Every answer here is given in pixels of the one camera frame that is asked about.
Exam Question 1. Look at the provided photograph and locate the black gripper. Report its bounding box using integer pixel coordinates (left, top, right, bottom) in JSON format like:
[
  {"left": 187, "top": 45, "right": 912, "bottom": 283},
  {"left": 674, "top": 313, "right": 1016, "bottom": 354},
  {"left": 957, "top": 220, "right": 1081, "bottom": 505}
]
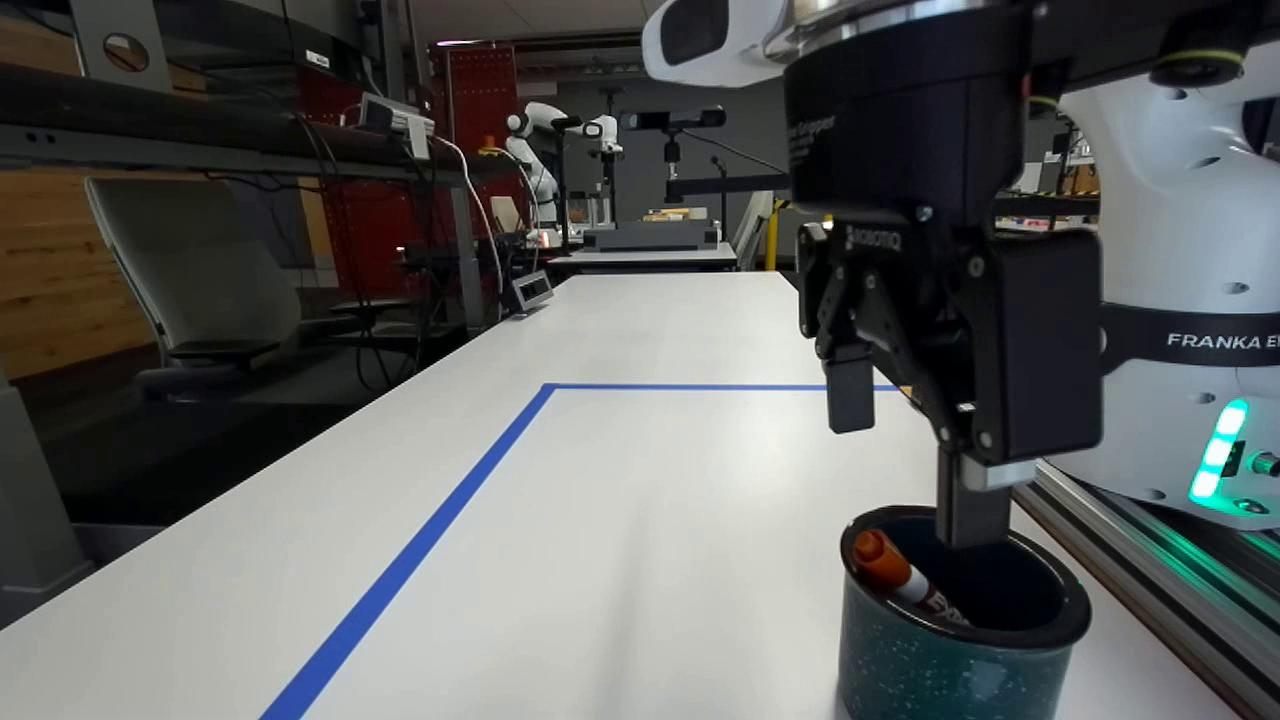
[{"left": 779, "top": 8, "right": 1114, "bottom": 466}]

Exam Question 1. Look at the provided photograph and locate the white marker with orange cap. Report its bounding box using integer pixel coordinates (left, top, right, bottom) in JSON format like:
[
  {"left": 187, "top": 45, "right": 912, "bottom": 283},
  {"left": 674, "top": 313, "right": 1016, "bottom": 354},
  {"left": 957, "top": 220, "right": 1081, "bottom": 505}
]
[{"left": 851, "top": 524, "right": 977, "bottom": 631}]

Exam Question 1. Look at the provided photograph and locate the dark teal enamel mug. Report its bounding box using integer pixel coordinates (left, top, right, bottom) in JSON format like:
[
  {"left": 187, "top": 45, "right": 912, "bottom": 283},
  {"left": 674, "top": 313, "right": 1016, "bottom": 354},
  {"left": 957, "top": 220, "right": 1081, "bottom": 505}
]
[{"left": 837, "top": 500, "right": 1096, "bottom": 720}]

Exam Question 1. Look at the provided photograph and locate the small grey display device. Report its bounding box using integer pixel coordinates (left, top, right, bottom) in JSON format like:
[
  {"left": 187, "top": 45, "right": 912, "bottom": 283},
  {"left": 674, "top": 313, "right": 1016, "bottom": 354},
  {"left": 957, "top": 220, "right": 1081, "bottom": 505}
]
[{"left": 507, "top": 267, "right": 560, "bottom": 314}]

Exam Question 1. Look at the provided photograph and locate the small white background robot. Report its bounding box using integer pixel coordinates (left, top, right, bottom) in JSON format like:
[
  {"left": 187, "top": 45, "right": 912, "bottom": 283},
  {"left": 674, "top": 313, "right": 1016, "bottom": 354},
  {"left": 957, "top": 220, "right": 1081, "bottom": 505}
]
[{"left": 582, "top": 111, "right": 629, "bottom": 160}]

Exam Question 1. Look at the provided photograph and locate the blue tape line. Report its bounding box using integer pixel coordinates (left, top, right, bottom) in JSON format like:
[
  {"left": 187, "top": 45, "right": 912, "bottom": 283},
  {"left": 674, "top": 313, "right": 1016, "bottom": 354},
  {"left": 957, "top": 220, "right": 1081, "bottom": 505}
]
[{"left": 255, "top": 381, "right": 900, "bottom": 720}]

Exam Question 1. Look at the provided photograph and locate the red cabinet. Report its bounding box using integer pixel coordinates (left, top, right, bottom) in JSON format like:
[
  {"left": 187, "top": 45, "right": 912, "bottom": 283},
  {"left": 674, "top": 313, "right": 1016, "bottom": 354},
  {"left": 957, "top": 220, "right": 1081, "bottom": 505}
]
[{"left": 302, "top": 34, "right": 524, "bottom": 303}]

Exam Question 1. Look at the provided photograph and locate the grey chair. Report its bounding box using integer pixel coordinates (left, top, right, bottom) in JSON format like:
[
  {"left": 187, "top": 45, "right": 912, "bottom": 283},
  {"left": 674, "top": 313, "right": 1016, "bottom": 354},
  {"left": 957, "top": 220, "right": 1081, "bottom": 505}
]
[{"left": 83, "top": 174, "right": 307, "bottom": 403}]

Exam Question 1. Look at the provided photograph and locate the black shelf beam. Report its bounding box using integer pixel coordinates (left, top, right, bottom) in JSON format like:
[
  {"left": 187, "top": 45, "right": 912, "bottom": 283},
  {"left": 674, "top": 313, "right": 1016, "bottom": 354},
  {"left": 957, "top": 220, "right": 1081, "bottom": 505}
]
[{"left": 0, "top": 59, "right": 456, "bottom": 186}]

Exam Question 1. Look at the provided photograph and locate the aluminium rail frame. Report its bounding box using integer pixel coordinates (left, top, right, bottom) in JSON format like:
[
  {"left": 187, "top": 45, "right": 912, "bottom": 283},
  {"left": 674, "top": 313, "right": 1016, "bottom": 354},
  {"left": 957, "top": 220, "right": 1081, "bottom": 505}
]
[{"left": 1011, "top": 460, "right": 1280, "bottom": 720}]

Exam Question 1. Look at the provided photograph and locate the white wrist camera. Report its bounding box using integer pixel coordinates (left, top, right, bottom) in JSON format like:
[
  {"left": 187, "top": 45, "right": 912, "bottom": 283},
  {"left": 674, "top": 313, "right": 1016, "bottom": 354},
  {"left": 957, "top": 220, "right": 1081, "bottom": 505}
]
[{"left": 637, "top": 0, "right": 806, "bottom": 91}]

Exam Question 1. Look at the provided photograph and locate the white hanging cable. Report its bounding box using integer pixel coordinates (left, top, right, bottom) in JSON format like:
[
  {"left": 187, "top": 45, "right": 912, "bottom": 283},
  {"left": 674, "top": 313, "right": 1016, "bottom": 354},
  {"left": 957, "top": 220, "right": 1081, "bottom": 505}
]
[{"left": 428, "top": 132, "right": 522, "bottom": 306}]

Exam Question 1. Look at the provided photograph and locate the wooden wall panel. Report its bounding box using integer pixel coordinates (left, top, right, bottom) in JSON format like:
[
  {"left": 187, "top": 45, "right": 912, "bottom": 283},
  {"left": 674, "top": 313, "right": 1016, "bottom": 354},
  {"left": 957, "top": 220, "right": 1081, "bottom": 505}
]
[{"left": 0, "top": 168, "right": 159, "bottom": 385}]

